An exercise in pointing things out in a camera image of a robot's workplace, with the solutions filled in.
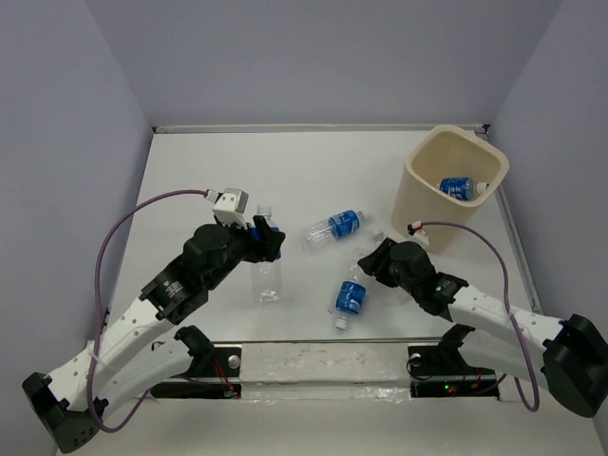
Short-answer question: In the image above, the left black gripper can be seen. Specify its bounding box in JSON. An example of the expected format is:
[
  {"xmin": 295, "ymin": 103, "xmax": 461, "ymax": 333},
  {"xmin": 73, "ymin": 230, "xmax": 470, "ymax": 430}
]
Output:
[{"xmin": 203, "ymin": 216, "xmax": 285, "ymax": 291}]

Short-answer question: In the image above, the clear unlabelled bottle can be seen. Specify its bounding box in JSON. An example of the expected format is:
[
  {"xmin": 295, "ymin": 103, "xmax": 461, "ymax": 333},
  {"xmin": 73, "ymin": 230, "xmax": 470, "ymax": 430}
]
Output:
[{"xmin": 371, "ymin": 230, "xmax": 387, "ymax": 247}]

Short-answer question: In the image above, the blue label bottle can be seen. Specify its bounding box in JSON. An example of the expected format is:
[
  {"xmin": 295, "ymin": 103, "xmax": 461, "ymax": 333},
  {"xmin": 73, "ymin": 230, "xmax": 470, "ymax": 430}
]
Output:
[
  {"xmin": 303, "ymin": 209, "xmax": 370, "ymax": 252},
  {"xmin": 332, "ymin": 248, "xmax": 371, "ymax": 332},
  {"xmin": 249, "ymin": 204, "xmax": 284, "ymax": 304},
  {"xmin": 436, "ymin": 177, "xmax": 489, "ymax": 201}
]

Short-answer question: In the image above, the blue label bottle front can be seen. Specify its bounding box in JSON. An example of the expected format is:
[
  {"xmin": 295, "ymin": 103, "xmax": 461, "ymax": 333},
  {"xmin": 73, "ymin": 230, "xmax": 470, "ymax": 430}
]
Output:
[{"xmin": 332, "ymin": 248, "xmax": 371, "ymax": 332}]

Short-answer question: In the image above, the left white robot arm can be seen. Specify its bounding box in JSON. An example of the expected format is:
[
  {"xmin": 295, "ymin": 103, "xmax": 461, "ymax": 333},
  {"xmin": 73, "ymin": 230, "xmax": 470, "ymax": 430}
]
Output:
[{"xmin": 22, "ymin": 216, "xmax": 286, "ymax": 454}]

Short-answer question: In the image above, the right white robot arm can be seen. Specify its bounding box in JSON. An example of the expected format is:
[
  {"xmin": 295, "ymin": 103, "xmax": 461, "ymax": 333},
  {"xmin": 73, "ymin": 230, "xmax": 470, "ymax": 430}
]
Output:
[{"xmin": 358, "ymin": 238, "xmax": 607, "ymax": 418}]

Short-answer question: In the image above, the beige plastic bin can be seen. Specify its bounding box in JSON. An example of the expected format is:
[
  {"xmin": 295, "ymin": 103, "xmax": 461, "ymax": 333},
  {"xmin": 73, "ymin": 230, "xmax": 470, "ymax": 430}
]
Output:
[{"xmin": 390, "ymin": 124, "xmax": 509, "ymax": 236}]

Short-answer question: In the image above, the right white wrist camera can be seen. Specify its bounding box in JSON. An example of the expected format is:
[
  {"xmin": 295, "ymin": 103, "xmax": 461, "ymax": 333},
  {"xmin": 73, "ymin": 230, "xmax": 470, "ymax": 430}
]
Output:
[{"xmin": 407, "ymin": 220, "xmax": 429, "ymax": 250}]

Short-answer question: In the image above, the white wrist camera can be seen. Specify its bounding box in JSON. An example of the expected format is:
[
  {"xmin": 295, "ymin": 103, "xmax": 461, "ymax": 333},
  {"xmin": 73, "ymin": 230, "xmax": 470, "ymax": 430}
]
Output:
[
  {"xmin": 407, "ymin": 220, "xmax": 429, "ymax": 250},
  {"xmin": 212, "ymin": 188, "xmax": 249, "ymax": 228}
]

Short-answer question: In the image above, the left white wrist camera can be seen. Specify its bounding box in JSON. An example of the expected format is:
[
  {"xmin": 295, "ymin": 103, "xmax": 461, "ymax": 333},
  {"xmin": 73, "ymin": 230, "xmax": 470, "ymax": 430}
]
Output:
[{"xmin": 212, "ymin": 188, "xmax": 249, "ymax": 228}]

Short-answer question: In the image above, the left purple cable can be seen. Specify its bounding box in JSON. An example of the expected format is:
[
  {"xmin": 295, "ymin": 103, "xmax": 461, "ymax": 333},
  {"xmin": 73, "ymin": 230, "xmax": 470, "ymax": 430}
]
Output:
[{"xmin": 85, "ymin": 188, "xmax": 215, "ymax": 434}]

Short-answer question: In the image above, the aluminium table rail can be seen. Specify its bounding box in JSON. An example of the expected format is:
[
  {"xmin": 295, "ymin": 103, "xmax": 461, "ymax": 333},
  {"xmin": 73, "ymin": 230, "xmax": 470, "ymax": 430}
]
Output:
[{"xmin": 151, "ymin": 123, "xmax": 491, "ymax": 135}]

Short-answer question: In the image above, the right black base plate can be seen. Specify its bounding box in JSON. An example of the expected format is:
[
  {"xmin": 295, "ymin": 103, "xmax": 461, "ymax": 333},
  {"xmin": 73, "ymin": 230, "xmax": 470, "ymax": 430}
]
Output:
[{"xmin": 406, "ymin": 345, "xmax": 500, "ymax": 399}]

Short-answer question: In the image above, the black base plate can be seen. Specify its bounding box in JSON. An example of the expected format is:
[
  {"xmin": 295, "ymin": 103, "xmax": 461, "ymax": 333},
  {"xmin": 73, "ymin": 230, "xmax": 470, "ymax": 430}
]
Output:
[
  {"xmin": 150, "ymin": 344, "xmax": 242, "ymax": 400},
  {"xmin": 406, "ymin": 345, "xmax": 500, "ymax": 399}
]

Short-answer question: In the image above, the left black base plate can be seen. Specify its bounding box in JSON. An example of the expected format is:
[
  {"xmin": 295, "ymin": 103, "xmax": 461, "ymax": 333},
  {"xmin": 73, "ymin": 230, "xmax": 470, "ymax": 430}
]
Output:
[{"xmin": 150, "ymin": 344, "xmax": 242, "ymax": 400}]

